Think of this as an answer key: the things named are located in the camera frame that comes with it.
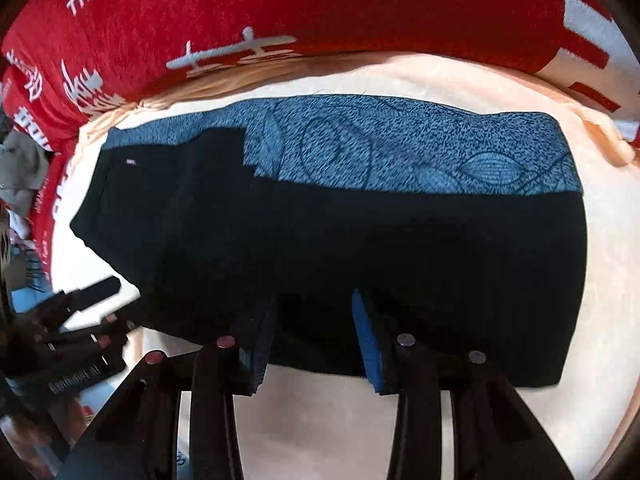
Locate black grey leaf-patterned pants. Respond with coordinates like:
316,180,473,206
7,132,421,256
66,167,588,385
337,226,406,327
70,96,587,388

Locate grey-brown crumpled cloth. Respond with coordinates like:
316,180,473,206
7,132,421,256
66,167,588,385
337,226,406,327
0,129,49,218

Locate red blanket with white text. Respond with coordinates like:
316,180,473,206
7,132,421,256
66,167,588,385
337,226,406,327
1,0,639,257

